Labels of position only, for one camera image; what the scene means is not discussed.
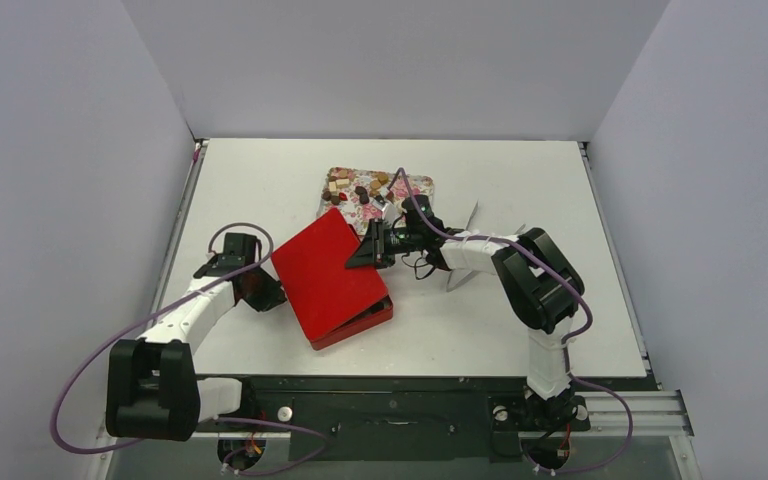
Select floral serving tray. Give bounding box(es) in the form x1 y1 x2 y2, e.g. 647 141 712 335
316 167 435 237

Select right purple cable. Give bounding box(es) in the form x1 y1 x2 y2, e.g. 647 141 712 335
387 166 634 477

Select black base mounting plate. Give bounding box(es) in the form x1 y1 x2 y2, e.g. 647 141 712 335
195 375 656 471

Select red box lid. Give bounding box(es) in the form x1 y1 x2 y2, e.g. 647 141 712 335
271 211 390 343

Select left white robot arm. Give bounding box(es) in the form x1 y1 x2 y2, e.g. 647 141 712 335
105 233 286 441

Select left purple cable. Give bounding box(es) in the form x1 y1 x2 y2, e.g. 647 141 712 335
49 222 329 479

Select red chocolate box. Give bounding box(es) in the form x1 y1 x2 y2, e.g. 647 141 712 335
310 296 393 351

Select purple cable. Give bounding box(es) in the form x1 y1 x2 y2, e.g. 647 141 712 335
387 166 634 477
49 222 329 479

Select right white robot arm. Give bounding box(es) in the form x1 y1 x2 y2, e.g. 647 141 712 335
345 195 588 431

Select black looped cable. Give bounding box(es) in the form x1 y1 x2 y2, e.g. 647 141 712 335
400 251 445 282

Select metal tweezers on table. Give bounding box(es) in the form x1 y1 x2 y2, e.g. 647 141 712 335
445 201 528 294

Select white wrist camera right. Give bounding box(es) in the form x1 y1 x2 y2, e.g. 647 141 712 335
370 195 400 225

